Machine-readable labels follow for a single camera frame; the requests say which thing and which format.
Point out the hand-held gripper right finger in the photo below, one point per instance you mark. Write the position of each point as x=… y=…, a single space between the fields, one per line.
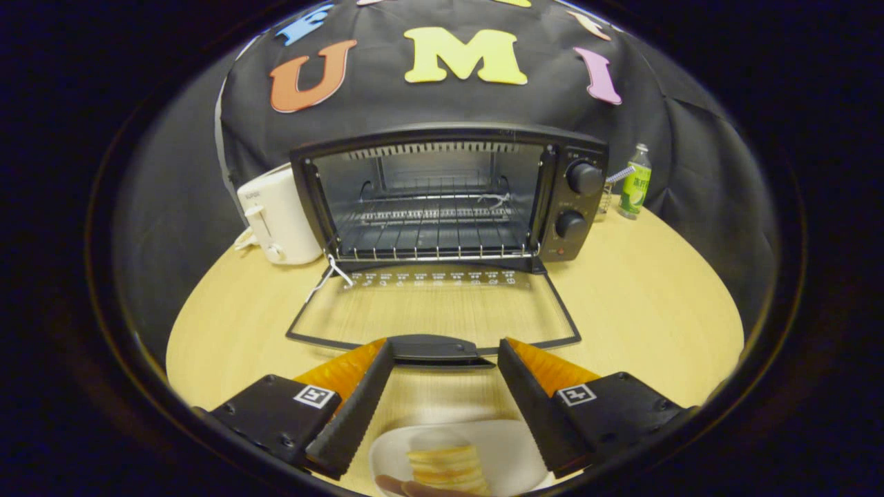
x=532 y=407

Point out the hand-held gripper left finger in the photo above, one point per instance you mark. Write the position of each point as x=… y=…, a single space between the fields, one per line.
x=352 y=414

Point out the ridged bread roll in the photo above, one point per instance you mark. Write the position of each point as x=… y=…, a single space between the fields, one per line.
x=445 y=466

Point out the black toaster oven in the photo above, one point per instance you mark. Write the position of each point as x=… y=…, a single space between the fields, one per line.
x=559 y=200

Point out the white pop-up toaster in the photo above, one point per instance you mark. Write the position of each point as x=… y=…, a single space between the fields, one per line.
x=286 y=221

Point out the white plate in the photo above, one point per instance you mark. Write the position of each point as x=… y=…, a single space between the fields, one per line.
x=511 y=455

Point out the green drink bottle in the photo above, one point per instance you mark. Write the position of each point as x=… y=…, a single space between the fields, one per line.
x=635 y=190

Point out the striped straw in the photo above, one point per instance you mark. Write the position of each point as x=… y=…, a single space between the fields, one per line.
x=620 y=174

